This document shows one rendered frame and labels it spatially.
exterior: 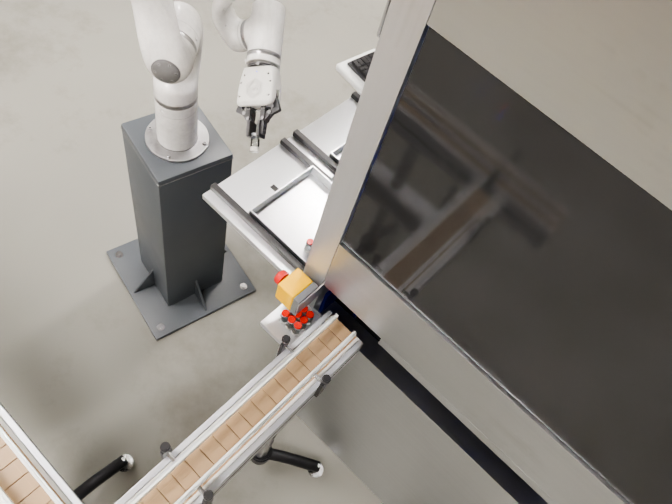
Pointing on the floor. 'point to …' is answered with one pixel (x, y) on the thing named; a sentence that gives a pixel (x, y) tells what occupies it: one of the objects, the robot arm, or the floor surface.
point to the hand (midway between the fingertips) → (256, 129)
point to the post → (368, 128)
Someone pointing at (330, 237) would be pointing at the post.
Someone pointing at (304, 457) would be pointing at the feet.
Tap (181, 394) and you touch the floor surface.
